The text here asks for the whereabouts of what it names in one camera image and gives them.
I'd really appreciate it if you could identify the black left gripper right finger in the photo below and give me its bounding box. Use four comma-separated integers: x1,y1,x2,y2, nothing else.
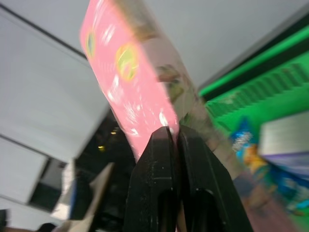
177,124,254,232

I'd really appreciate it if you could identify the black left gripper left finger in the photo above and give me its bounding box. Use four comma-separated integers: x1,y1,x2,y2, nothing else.
123,126,179,232

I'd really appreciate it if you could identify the pink snack box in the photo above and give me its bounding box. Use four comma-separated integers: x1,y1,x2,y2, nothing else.
79,0,297,232

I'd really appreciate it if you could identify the green plastic basket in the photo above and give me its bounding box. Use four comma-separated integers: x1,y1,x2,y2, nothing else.
197,23,309,218

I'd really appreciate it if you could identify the blue snack bag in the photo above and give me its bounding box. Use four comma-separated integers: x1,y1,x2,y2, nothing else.
229,117,309,217

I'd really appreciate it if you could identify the cardboard box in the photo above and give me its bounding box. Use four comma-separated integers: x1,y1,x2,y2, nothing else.
52,159,115,232

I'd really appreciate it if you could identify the grey and purple box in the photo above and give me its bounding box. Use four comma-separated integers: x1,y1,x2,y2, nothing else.
258,112,309,182

